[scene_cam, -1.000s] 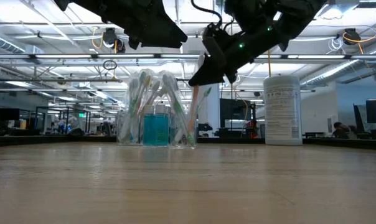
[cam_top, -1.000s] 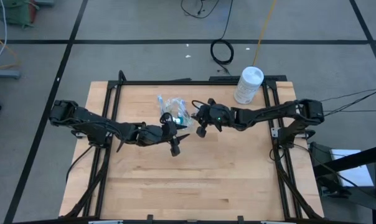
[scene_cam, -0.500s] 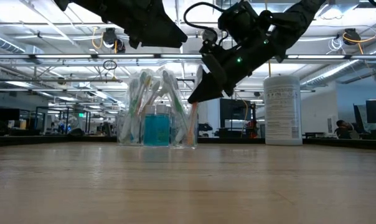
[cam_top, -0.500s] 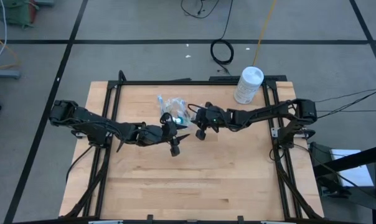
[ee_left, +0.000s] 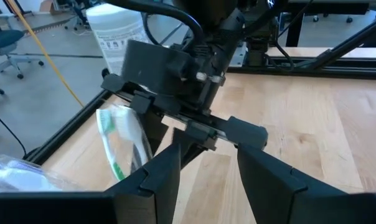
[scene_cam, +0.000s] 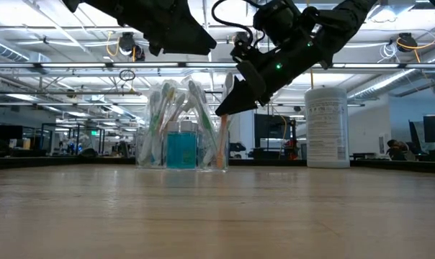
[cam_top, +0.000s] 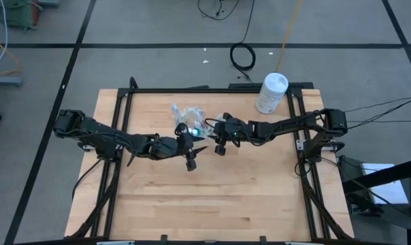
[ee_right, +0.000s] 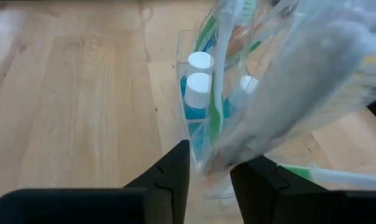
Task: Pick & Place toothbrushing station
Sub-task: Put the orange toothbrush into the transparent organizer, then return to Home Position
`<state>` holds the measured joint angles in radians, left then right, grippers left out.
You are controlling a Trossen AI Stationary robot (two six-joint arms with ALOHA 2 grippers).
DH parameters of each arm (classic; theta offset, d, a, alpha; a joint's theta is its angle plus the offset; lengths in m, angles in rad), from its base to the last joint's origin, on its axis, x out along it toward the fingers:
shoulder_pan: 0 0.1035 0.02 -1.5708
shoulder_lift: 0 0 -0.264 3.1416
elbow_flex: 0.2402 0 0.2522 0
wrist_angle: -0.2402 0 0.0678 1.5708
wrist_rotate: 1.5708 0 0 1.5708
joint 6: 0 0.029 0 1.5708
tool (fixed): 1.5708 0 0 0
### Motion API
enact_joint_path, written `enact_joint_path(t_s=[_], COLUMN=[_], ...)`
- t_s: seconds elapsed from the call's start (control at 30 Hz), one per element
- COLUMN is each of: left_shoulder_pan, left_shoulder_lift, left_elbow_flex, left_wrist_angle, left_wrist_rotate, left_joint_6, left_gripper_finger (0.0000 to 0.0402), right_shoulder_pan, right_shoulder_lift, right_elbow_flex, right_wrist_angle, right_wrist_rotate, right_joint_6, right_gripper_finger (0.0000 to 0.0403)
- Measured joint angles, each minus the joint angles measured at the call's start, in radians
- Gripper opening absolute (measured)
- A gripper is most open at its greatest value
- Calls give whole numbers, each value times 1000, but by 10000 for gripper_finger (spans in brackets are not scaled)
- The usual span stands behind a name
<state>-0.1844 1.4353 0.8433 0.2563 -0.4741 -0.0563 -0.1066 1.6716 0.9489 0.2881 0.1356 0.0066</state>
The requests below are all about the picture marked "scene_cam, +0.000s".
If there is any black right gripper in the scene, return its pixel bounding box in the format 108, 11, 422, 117
214, 0, 327, 117

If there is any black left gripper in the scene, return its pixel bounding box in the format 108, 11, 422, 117
62, 0, 218, 56

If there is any white building column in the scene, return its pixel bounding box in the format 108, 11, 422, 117
225, 107, 256, 156

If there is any black equipment cabinet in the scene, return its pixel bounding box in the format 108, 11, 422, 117
254, 114, 297, 160

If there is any white wipes canister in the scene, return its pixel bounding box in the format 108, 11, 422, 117
304, 86, 351, 169

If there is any long ceiling light bar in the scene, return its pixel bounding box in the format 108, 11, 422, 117
0, 61, 435, 71

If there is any clear acrylic organizer box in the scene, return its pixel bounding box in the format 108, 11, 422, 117
135, 127, 229, 171

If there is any person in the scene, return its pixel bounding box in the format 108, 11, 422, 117
385, 138, 417, 162

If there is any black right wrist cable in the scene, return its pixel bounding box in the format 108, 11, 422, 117
211, 0, 256, 46

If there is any black ceiling cord reel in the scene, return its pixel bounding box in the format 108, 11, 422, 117
117, 31, 146, 63
396, 32, 419, 54

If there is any hanging black cable loop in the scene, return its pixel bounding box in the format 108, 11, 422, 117
118, 68, 137, 83

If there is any silver ventilation duct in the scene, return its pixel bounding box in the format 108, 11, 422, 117
346, 45, 435, 102
0, 35, 52, 65

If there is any black aluminium table frame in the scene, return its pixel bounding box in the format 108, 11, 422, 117
0, 156, 435, 173

